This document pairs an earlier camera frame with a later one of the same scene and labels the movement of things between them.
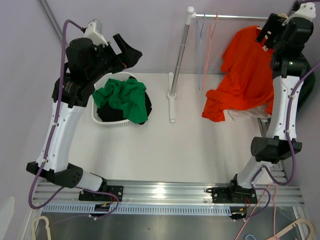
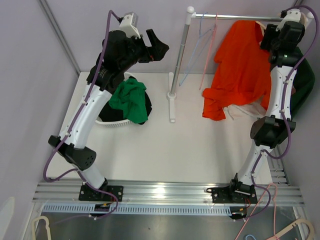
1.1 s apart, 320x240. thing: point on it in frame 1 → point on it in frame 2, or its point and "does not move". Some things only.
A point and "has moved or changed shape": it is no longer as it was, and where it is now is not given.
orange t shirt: x=247 y=82 has moved or changed shape
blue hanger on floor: x=249 y=235 does not move
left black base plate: x=117 y=190 does not move
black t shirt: x=129 y=94 → x=109 y=114
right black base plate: x=233 y=195 does not move
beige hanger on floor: x=47 y=226 does not move
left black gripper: x=128 y=58 → x=155 y=53
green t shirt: x=127 y=95 does not move
